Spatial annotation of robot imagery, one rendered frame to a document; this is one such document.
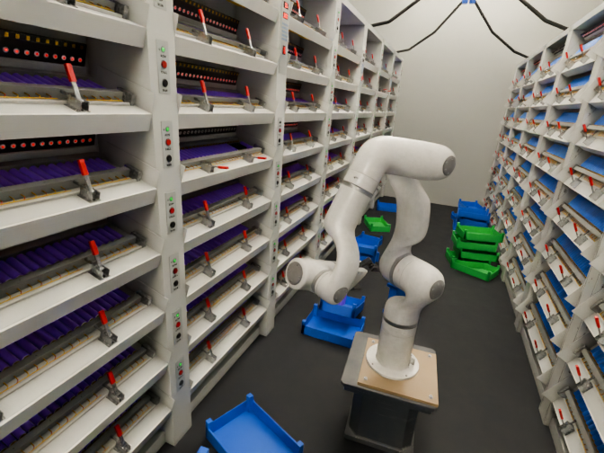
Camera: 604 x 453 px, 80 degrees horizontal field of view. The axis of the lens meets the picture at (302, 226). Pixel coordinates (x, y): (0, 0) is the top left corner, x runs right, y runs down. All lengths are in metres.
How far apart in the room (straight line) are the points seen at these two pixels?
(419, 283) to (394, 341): 0.26
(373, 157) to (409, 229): 0.29
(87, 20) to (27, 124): 0.24
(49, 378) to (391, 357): 0.99
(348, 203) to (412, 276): 0.36
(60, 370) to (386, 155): 0.93
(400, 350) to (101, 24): 1.23
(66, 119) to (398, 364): 1.19
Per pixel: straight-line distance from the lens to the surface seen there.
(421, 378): 1.42
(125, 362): 1.26
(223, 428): 1.57
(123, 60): 1.07
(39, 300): 0.94
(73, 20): 0.90
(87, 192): 0.92
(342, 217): 0.94
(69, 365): 1.05
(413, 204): 1.11
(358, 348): 1.50
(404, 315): 1.27
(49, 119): 0.85
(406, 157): 1.00
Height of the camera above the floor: 1.18
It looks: 19 degrees down
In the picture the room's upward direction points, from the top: 4 degrees clockwise
